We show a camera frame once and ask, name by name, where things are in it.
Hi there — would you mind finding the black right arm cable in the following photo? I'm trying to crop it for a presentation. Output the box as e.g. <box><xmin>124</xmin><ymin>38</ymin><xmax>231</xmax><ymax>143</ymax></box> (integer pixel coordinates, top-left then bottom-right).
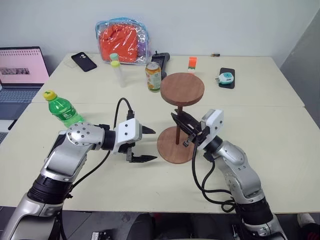
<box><xmin>190</xmin><ymin>143</ymin><xmax>238</xmax><ymax>212</ymax></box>

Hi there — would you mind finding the clear zip bag blue trim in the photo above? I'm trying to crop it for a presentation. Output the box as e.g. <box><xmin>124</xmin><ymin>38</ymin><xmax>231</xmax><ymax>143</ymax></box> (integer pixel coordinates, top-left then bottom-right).
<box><xmin>94</xmin><ymin>16</ymin><xmax>154</xmax><ymax>67</ymax></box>

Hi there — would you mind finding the green bottle with yellow cap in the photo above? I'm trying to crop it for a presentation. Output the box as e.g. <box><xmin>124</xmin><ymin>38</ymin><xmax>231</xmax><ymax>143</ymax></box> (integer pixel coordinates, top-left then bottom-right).
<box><xmin>42</xmin><ymin>89</ymin><xmax>85</xmax><ymax>129</ymax></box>

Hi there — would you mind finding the clear tube with yellow cap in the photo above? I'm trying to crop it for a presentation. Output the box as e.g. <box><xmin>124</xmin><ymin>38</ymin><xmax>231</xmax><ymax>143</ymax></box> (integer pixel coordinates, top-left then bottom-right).
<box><xmin>110</xmin><ymin>60</ymin><xmax>127</xmax><ymax>89</ymax></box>

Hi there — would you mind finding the orange cloth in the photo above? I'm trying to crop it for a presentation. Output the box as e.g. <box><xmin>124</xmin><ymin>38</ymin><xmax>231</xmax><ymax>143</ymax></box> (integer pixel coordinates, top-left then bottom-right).
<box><xmin>98</xmin><ymin>24</ymin><xmax>140</xmax><ymax>64</ymax></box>

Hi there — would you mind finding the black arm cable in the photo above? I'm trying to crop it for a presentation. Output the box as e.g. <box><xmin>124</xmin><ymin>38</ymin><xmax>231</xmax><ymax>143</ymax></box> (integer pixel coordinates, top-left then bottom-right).
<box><xmin>58</xmin><ymin>97</ymin><xmax>137</xmax><ymax>201</ymax></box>
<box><xmin>190</xmin><ymin>143</ymin><xmax>238</xmax><ymax>212</ymax></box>

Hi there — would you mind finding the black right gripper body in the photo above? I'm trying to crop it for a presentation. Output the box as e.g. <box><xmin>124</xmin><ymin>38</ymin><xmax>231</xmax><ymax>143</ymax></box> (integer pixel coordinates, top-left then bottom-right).
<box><xmin>183</xmin><ymin>121</ymin><xmax>210</xmax><ymax>149</ymax></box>

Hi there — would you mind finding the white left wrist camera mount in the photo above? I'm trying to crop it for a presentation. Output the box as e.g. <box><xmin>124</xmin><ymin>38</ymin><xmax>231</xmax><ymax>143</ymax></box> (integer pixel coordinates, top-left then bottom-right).
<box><xmin>111</xmin><ymin>118</ymin><xmax>144</xmax><ymax>154</ymax></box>

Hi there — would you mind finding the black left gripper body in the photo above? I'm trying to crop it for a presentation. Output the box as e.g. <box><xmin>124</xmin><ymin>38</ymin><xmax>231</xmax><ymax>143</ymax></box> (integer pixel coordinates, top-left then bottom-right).
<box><xmin>117</xmin><ymin>141</ymin><xmax>138</xmax><ymax>162</ymax></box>

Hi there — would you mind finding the round wooden base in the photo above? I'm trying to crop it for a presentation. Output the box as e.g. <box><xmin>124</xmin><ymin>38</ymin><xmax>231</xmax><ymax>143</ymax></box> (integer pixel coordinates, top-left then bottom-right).
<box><xmin>156</xmin><ymin>125</ymin><xmax>199</xmax><ymax>165</ymax></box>

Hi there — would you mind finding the black handheld device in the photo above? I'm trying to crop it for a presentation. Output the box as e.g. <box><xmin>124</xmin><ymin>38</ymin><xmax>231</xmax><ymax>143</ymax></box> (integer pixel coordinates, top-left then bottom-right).
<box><xmin>150</xmin><ymin>50</ymin><xmax>172</xmax><ymax>80</ymax></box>

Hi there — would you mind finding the small orange white box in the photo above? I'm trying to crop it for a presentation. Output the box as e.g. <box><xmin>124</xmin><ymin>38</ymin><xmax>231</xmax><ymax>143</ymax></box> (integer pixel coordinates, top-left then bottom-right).
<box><xmin>187</xmin><ymin>56</ymin><xmax>199</xmax><ymax>76</ymax></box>

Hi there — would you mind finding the open laptop with pink screen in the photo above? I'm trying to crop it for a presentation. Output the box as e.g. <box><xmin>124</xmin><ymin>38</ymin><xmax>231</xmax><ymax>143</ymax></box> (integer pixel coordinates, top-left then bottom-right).
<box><xmin>0</xmin><ymin>45</ymin><xmax>51</xmax><ymax>145</ymax></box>

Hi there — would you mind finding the green orange drink can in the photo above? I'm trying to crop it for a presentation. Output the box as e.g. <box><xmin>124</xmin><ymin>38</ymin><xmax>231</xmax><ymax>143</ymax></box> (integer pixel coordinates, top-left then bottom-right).
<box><xmin>144</xmin><ymin>62</ymin><xmax>162</xmax><ymax>94</ymax></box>

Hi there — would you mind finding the clear phone case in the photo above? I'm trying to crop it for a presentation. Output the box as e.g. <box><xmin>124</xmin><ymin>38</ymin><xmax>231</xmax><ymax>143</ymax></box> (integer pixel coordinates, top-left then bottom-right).
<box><xmin>63</xmin><ymin>58</ymin><xmax>76</xmax><ymax>70</ymax></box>

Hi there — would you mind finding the wooden pole with round top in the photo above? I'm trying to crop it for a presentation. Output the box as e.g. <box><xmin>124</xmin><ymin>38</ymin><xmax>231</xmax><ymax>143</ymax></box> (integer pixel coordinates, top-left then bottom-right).
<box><xmin>159</xmin><ymin>72</ymin><xmax>206</xmax><ymax>147</ymax></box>

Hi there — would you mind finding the white teal plug adapter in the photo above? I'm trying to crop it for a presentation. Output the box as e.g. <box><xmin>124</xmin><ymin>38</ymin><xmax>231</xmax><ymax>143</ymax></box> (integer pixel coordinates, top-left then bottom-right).
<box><xmin>214</xmin><ymin>71</ymin><xmax>235</xmax><ymax>85</ymax></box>

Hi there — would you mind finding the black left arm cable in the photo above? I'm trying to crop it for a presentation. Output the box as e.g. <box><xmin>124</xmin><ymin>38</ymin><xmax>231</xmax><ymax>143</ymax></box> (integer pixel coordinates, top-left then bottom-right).
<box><xmin>58</xmin><ymin>97</ymin><xmax>137</xmax><ymax>201</ymax></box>

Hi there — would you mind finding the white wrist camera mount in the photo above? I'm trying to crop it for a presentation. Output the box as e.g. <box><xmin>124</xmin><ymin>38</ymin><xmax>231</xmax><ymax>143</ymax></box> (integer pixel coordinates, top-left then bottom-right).
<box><xmin>111</xmin><ymin>118</ymin><xmax>144</xmax><ymax>154</ymax></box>
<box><xmin>199</xmin><ymin>108</ymin><xmax>225</xmax><ymax>151</ymax></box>

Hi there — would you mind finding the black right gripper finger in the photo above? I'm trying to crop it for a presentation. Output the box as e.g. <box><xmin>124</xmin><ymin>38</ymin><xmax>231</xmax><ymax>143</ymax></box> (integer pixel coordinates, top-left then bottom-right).
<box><xmin>170</xmin><ymin>111</ymin><xmax>192</xmax><ymax>133</ymax></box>
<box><xmin>178</xmin><ymin>111</ymin><xmax>201</xmax><ymax>127</ymax></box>

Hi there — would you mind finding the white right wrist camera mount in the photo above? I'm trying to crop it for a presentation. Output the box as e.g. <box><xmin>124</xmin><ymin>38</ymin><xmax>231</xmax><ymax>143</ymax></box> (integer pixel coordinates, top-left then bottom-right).
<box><xmin>199</xmin><ymin>108</ymin><xmax>225</xmax><ymax>151</ymax></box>

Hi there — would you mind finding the purple item in bag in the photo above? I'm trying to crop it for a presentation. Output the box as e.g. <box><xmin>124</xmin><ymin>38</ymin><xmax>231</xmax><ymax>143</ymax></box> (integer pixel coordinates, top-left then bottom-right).
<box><xmin>138</xmin><ymin>39</ymin><xmax>147</xmax><ymax>57</ymax></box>

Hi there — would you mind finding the black smartphone with camera bump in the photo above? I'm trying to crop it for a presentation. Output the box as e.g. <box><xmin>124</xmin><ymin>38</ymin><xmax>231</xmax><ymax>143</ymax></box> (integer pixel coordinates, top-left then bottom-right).
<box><xmin>70</xmin><ymin>51</ymin><xmax>98</xmax><ymax>73</ymax></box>

